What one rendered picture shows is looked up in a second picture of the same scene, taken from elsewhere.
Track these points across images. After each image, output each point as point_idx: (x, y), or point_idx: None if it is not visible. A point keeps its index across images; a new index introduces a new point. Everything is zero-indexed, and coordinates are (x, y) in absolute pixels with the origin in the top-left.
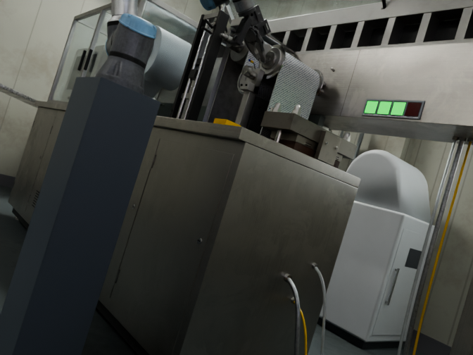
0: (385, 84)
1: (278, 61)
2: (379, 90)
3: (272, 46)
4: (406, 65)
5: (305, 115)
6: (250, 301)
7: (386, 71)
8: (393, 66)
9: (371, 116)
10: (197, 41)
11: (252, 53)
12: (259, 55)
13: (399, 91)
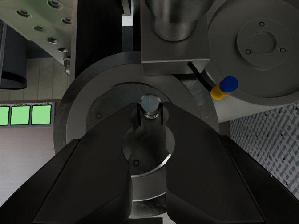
0: (30, 150)
1: (69, 122)
2: (37, 141)
3: (163, 207)
4: (3, 180)
5: None
6: None
7: (34, 171)
8: (23, 179)
9: (40, 102)
10: None
11: (208, 127)
12: (129, 120)
13: (6, 141)
